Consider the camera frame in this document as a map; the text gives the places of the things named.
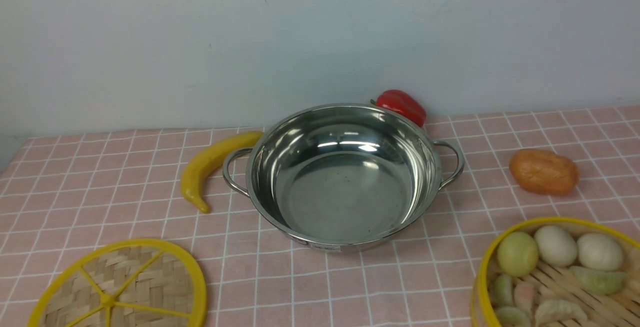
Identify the yellow bamboo steamer basket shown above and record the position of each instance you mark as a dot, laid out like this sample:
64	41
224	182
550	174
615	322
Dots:
619	309

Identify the pink dumpling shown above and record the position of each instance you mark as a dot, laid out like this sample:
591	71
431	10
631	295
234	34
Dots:
524	296

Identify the pink checkered tablecloth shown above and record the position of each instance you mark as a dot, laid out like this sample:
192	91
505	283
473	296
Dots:
63	197

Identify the green dumpling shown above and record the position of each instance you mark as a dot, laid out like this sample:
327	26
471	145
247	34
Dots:
502	291
511	316
599	282

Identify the yellow bamboo steamer lid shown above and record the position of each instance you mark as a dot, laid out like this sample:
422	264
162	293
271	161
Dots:
140	282

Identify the yellow plastic banana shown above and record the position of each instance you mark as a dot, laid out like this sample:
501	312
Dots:
204	164

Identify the red bell pepper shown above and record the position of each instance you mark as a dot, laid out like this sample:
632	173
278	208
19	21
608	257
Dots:
403	104

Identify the green steamed bun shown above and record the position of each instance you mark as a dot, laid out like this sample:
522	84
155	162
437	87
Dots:
517	254

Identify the stainless steel pot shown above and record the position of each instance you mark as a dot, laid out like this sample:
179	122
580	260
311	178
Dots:
343	177

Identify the white steamed bun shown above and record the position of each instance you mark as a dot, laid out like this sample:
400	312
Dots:
556	246
598	251

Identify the white dumpling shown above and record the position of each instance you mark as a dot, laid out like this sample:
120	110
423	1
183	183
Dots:
556	310

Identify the orange-brown potato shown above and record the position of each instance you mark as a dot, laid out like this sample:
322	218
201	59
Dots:
544	172

